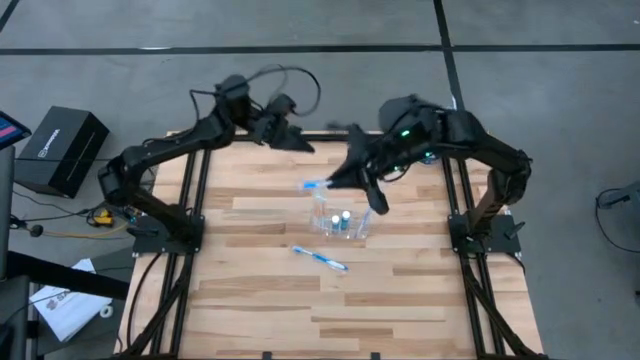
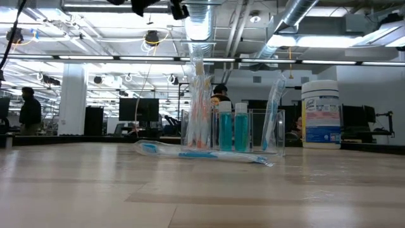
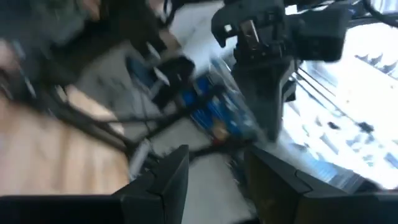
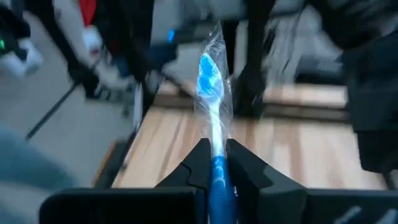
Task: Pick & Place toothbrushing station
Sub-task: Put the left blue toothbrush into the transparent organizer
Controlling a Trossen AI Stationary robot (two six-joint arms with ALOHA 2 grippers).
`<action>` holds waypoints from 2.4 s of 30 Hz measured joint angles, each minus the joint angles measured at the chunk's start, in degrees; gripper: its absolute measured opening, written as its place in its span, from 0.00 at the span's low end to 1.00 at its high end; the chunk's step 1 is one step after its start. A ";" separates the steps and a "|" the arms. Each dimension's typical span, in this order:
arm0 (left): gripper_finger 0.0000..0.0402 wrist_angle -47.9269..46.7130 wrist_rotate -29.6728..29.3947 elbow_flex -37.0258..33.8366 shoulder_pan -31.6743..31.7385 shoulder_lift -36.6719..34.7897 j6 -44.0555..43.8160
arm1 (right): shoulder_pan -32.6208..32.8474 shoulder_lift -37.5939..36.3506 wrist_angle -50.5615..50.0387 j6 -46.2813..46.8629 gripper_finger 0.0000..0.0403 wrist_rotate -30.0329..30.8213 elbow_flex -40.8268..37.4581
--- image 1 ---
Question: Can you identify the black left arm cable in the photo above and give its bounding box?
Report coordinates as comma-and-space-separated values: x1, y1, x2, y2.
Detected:
189, 64, 322, 121

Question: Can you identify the monitor with blue screen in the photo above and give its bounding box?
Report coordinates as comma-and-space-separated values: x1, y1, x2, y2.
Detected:
0, 109, 33, 152

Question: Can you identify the orange floor cable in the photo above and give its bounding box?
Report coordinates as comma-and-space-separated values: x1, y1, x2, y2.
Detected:
42, 222, 132, 240

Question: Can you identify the yellow cable connector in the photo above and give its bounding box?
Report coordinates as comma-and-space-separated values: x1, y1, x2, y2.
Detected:
92, 209, 116, 230

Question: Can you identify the black cable plug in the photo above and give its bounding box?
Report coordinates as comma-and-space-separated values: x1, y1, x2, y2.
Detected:
8, 213, 47, 239

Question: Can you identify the clear acrylic organizer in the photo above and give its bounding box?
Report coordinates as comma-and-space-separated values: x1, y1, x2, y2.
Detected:
308, 195, 375, 242

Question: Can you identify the black box white lettering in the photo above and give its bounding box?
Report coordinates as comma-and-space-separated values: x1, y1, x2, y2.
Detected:
13, 104, 111, 200

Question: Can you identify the blue toothbrush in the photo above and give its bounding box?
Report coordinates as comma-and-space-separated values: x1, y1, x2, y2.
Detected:
298, 178, 334, 193
291, 244, 350, 273
355, 205, 376, 241

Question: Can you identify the orange toothbrush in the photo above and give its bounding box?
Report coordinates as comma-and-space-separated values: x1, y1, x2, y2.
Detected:
314, 194, 330, 235
309, 195, 324, 235

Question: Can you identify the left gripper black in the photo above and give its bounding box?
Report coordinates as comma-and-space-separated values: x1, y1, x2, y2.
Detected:
249, 93, 316, 153

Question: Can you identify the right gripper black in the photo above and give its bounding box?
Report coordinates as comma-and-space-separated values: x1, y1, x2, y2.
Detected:
327, 124, 436, 215

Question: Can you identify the black floor cable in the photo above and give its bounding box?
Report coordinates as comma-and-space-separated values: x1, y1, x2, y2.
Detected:
593, 185, 640, 255

